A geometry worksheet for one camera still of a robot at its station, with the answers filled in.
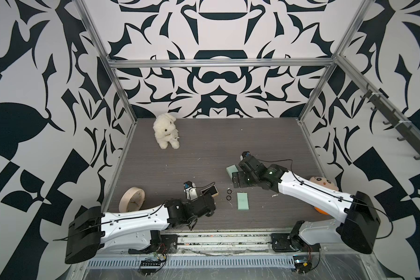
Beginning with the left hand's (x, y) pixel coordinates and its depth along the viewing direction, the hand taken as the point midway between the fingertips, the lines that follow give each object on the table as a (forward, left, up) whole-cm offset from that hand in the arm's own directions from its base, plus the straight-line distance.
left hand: (208, 200), depth 79 cm
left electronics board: (-22, +25, -11) cm, 35 cm away
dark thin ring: (+7, -11, -7) cm, 15 cm away
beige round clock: (+1, +33, +2) cm, 33 cm away
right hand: (+9, -14, +4) cm, 18 cm away
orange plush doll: (+5, -55, +2) cm, 55 cm away
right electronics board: (-24, -36, -7) cm, 44 cm away
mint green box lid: (+1, -17, -6) cm, 18 cm away
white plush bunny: (+34, +21, +9) cm, 41 cm away
